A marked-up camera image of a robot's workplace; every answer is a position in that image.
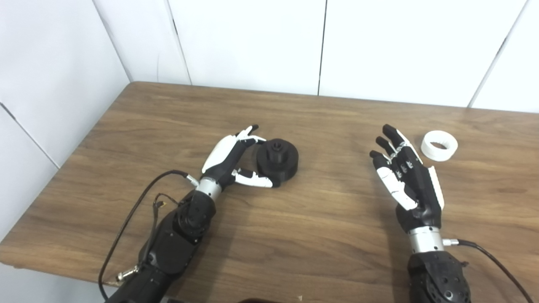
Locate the round black stepped part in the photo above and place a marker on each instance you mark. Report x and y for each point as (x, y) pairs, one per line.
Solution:
(282, 168)

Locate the dark robot torso edge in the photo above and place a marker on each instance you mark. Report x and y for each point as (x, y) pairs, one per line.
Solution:
(265, 301)

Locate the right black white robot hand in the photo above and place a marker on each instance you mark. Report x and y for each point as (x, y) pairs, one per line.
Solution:
(421, 193)

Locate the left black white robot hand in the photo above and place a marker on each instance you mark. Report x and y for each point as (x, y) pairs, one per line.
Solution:
(221, 153)

